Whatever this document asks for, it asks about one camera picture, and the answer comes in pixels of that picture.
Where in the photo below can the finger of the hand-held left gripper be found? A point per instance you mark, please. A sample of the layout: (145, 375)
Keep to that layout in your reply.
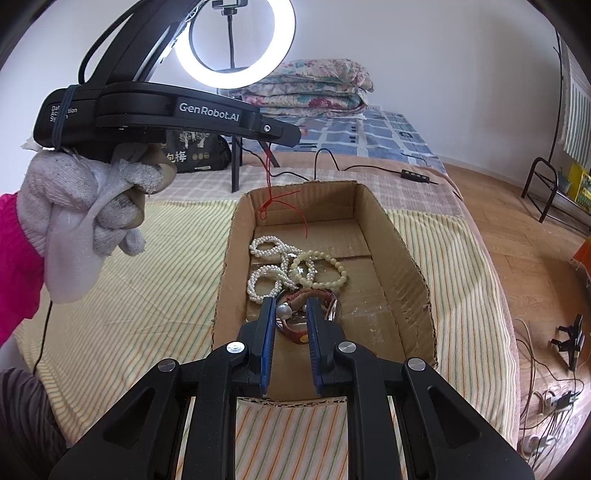
(279, 133)

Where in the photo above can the black phone holder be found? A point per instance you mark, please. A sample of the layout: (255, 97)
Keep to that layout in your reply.
(228, 4)

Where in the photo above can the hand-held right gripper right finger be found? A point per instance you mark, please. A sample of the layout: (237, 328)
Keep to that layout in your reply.
(315, 355)

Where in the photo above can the brown cardboard box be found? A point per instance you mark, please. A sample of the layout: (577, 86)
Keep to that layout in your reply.
(397, 277)

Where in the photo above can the blue checkered bed sheet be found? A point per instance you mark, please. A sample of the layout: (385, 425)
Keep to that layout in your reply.
(369, 138)

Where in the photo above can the black charger plug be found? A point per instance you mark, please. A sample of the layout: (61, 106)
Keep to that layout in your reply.
(564, 400)

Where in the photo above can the green striped hanging towel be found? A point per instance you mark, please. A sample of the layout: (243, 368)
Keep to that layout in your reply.
(577, 115)

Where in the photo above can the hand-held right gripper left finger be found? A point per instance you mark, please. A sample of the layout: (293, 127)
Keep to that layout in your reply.
(265, 355)

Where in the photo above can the orange bag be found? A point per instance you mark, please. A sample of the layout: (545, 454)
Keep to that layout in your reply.
(582, 261)

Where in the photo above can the folded floral quilt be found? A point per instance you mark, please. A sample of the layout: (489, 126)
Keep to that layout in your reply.
(314, 87)

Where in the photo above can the yellow striped blanket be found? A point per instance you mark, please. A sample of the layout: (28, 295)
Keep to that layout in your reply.
(138, 277)

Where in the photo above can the person's dark clothed leg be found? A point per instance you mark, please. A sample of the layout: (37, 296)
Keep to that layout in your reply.
(23, 424)

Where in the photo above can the person's left hand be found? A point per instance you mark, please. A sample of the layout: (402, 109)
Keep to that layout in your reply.
(64, 207)

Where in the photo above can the person's left forearm pink sleeve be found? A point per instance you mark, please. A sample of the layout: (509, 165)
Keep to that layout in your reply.
(18, 258)

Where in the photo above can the black metal hanging stand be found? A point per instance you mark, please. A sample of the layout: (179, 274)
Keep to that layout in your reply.
(561, 115)

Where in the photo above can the black clamp device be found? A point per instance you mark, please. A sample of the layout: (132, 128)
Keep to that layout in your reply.
(572, 341)

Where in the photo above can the yellow crate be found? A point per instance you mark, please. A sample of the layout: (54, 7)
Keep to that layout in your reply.
(579, 184)

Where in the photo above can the black tripod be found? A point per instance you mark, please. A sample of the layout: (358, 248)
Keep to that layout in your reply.
(235, 166)

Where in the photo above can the black metal shoe rack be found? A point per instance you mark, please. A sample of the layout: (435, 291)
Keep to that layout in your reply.
(540, 184)

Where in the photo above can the black snack bag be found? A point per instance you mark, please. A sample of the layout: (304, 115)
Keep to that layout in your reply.
(203, 152)

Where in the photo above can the white power strip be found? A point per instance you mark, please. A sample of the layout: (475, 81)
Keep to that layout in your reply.
(535, 443)

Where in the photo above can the beige plaid blanket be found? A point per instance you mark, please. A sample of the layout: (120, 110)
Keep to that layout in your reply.
(198, 184)

